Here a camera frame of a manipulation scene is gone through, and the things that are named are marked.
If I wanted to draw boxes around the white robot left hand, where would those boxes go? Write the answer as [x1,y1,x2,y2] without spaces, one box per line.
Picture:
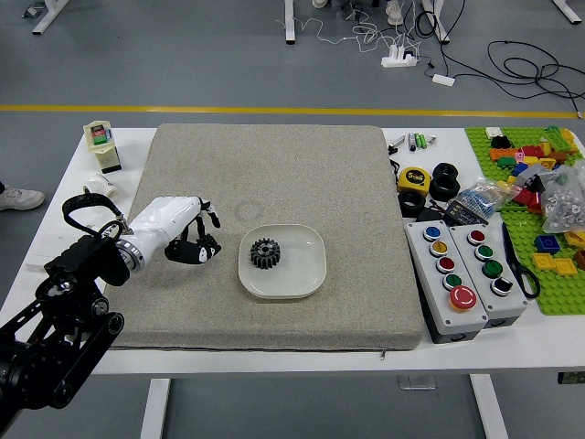
[122,195,224,266]

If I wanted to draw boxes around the big black gear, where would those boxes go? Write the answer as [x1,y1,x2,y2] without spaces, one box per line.
[248,237,282,272]

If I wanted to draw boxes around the grey five-button control box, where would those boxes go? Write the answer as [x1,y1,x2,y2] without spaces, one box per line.
[404,220,490,346]

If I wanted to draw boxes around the grey four-button control box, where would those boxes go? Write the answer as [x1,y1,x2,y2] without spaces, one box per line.
[448,222,528,330]

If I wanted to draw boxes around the white pipe tee fitting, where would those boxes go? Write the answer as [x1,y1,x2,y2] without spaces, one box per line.
[82,173,122,199]

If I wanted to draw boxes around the grey-brown cushion mat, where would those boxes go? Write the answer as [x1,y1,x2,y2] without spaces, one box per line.
[105,122,424,352]

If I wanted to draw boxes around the white square plate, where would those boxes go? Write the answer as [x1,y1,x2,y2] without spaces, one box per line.
[238,223,327,301]

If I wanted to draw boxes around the person's white shoe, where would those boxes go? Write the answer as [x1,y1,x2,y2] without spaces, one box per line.
[0,186,47,212]

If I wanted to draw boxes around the white table leg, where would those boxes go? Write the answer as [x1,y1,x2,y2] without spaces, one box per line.
[469,374,511,439]
[138,378,173,439]

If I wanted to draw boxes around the white desk leg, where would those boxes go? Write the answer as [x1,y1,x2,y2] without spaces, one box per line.
[551,0,585,26]
[283,0,299,46]
[31,0,72,35]
[421,0,452,45]

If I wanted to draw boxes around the black rubber tyre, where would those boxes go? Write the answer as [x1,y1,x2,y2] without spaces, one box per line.
[398,190,430,218]
[430,174,463,201]
[432,161,460,182]

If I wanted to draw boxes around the yellow tape measure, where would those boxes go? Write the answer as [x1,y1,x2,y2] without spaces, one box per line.
[396,166,432,196]

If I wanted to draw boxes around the black pouch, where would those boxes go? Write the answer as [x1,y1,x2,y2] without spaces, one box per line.
[417,205,452,226]

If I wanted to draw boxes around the white power strip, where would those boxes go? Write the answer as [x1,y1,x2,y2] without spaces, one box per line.
[380,45,420,70]

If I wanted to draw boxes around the black electronic module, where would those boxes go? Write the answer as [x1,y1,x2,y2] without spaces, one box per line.
[444,202,490,228]

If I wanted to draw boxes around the plastic bag of blue parts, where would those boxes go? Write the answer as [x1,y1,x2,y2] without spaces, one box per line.
[450,177,516,217]

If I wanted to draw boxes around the green brick baseplate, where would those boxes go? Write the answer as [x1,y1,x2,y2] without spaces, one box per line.
[463,125,585,317]

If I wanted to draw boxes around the black scissors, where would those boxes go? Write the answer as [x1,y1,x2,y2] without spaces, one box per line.
[500,221,542,301]

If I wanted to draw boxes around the red toy brick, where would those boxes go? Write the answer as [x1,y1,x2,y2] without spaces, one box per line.
[513,187,543,212]

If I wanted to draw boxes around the blue toy brick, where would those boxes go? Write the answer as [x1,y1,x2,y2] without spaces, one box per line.
[535,234,561,255]

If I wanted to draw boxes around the plastic bag of metal screws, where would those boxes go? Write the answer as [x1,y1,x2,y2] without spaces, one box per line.
[539,159,585,236]

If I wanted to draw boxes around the cream switch box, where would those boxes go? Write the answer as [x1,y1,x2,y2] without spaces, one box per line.
[83,119,124,176]

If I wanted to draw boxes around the white floor cable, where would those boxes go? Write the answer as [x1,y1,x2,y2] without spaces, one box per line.
[275,16,427,57]

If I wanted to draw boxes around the metal table bracket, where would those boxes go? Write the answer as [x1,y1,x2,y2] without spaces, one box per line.
[397,374,436,391]

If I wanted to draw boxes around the black floor cable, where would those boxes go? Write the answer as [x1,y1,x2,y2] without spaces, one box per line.
[486,39,585,116]

